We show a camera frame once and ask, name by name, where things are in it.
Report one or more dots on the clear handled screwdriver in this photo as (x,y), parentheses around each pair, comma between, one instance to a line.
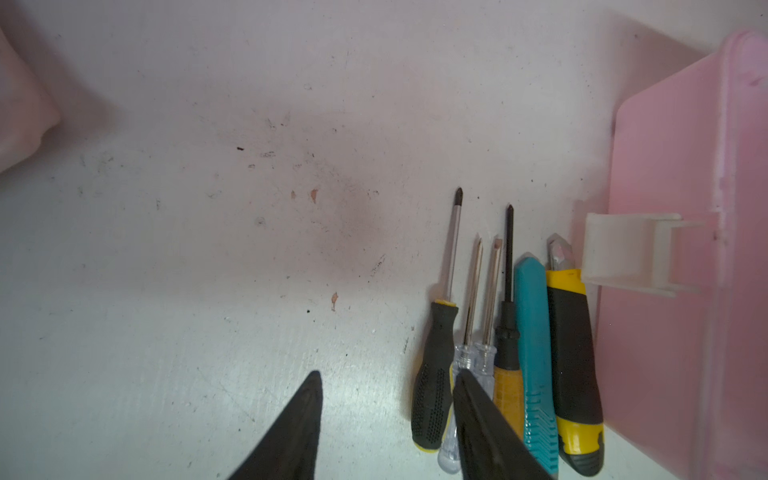
(486,351)
(464,358)

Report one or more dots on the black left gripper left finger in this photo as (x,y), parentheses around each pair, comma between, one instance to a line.
(288,450)

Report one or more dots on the teal utility knife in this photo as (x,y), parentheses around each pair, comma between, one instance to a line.
(540,432)

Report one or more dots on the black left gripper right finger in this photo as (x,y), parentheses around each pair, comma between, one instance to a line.
(489,448)

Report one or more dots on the black yellow screwdriver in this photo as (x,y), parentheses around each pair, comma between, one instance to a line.
(432,394)

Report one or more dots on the black yellow utility knife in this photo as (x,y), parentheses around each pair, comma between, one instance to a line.
(576,395)

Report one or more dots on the pink plastic tool box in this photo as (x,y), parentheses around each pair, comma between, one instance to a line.
(680,257)

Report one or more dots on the orange handled screwdriver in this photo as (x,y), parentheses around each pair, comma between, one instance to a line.
(508,390)

